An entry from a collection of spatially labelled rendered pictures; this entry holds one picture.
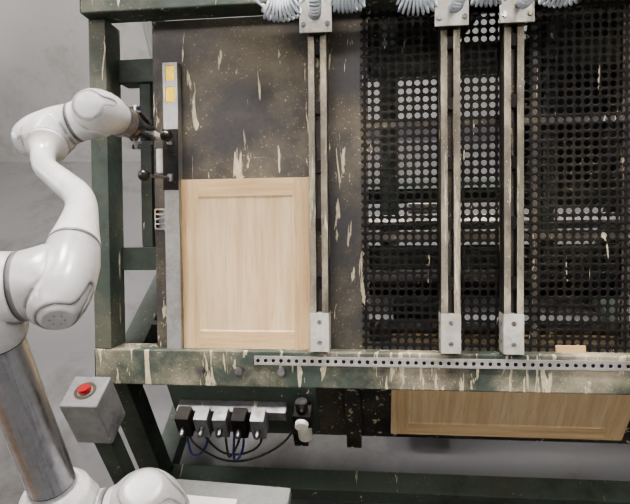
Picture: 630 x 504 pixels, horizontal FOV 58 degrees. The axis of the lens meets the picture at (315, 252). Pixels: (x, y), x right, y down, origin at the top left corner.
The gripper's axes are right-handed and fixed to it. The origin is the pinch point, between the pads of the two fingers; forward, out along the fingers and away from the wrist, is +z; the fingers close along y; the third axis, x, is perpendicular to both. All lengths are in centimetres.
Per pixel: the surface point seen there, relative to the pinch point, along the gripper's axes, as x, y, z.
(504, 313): 107, 56, 9
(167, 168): -0.2, 9.0, 11.6
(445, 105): 89, -8, 9
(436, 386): 87, 80, 11
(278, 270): 36, 43, 15
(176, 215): 2.2, 24.4, 12.6
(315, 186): 49, 16, 10
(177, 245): 2.4, 34.4, 12.6
